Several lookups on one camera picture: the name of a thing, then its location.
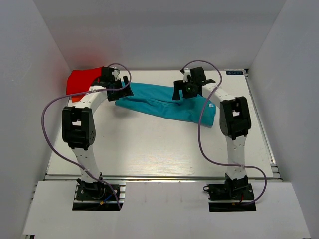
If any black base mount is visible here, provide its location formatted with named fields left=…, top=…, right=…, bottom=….
left=203, top=184, right=256, bottom=212
left=72, top=184, right=120, bottom=212

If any teal t-shirt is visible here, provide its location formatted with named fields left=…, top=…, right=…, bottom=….
left=115, top=83, right=206, bottom=124

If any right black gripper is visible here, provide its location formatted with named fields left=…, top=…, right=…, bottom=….
left=173, top=78, right=198, bottom=100

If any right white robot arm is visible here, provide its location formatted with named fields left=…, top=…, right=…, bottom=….
left=172, top=67, right=251, bottom=199

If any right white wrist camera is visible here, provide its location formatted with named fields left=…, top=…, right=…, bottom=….
left=183, top=68, right=191, bottom=82

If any orange folded t-shirt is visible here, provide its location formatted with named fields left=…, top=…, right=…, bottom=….
left=71, top=95, right=84, bottom=103

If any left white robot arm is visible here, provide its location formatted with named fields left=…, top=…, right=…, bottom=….
left=62, top=67, right=134, bottom=199

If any red folded t-shirt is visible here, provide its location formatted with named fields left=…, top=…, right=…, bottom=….
left=66, top=67, right=102, bottom=95

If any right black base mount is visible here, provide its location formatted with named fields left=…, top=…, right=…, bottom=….
left=203, top=184, right=256, bottom=212

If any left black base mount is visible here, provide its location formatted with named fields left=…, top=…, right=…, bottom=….
left=72, top=184, right=120, bottom=212

